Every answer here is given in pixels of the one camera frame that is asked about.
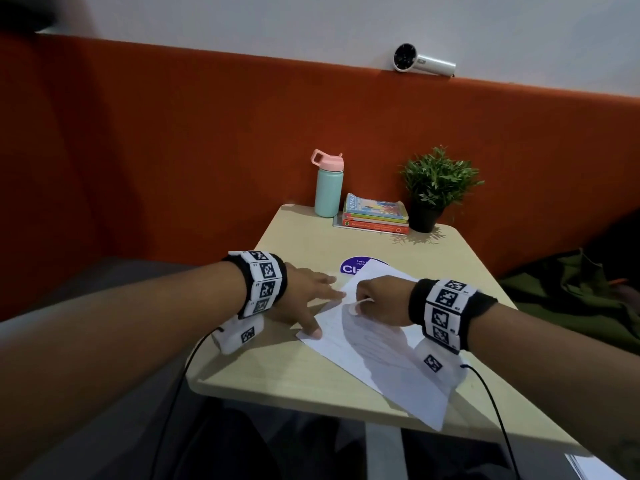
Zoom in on person's left hand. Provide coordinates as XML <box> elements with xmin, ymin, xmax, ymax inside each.
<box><xmin>270</xmin><ymin>263</ymin><xmax>347</xmax><ymax>341</ymax></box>

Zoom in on green plant in black pot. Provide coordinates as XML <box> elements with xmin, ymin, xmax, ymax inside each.
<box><xmin>401</xmin><ymin>146</ymin><xmax>485</xmax><ymax>234</ymax></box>

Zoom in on illustrated yellow blue book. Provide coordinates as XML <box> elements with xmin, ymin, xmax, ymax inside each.
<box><xmin>343</xmin><ymin>193</ymin><xmax>409</xmax><ymax>221</ymax></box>

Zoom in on teal bottle with pink lid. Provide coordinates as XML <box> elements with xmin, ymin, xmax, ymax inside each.
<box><xmin>310</xmin><ymin>149</ymin><xmax>345</xmax><ymax>219</ymax></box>

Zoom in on black cable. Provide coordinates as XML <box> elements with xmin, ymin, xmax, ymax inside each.
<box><xmin>459</xmin><ymin>364</ymin><xmax>522</xmax><ymax>480</ymax></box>
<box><xmin>149</xmin><ymin>327</ymin><xmax>224</xmax><ymax>480</ymax></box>

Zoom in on green cloth bag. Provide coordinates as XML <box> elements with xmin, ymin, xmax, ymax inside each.
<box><xmin>499</xmin><ymin>248</ymin><xmax>640</xmax><ymax>356</ymax></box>

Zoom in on purple round sticker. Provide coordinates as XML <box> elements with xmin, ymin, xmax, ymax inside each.
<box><xmin>339</xmin><ymin>255</ymin><xmax>389</xmax><ymax>277</ymax></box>

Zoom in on person's left forearm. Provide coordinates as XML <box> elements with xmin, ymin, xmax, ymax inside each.
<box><xmin>0</xmin><ymin>261</ymin><xmax>248</xmax><ymax>480</ymax></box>

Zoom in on black marker wristband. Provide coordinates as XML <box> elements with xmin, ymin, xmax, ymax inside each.
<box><xmin>408</xmin><ymin>278</ymin><xmax>499</xmax><ymax>355</ymax></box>
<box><xmin>222</xmin><ymin>250</ymin><xmax>289</xmax><ymax>320</ymax></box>

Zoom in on white paper stack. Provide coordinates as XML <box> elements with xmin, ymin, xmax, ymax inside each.
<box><xmin>564</xmin><ymin>453</ymin><xmax>627</xmax><ymax>480</ymax></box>

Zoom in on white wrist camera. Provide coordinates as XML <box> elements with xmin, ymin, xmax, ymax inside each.
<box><xmin>210</xmin><ymin>314</ymin><xmax>265</xmax><ymax>356</ymax></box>
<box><xmin>412</xmin><ymin>337</ymin><xmax>469</xmax><ymax>391</ymax></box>

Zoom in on orange upholstered backrest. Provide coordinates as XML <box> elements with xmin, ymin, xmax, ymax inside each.
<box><xmin>0</xmin><ymin>32</ymin><xmax>640</xmax><ymax>321</ymax></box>

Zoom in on red book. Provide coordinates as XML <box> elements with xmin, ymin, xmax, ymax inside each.
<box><xmin>342</xmin><ymin>218</ymin><xmax>410</xmax><ymax>235</ymax></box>

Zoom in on white paper sheet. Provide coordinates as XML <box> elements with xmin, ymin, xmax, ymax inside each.
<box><xmin>295</xmin><ymin>259</ymin><xmax>471</xmax><ymax>432</ymax></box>

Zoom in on grey table leg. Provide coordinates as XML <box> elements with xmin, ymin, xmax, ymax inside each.
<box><xmin>364</xmin><ymin>423</ymin><xmax>409</xmax><ymax>480</ymax></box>

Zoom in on white handheld fan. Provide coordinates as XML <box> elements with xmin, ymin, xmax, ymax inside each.
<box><xmin>392</xmin><ymin>43</ymin><xmax>457</xmax><ymax>78</ymax></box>

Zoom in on person's right hand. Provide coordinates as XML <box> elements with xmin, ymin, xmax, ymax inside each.
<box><xmin>354</xmin><ymin>275</ymin><xmax>419</xmax><ymax>328</ymax></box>

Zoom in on person's right forearm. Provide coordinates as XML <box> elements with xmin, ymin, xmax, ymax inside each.
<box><xmin>467</xmin><ymin>302</ymin><xmax>640</xmax><ymax>476</ymax></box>

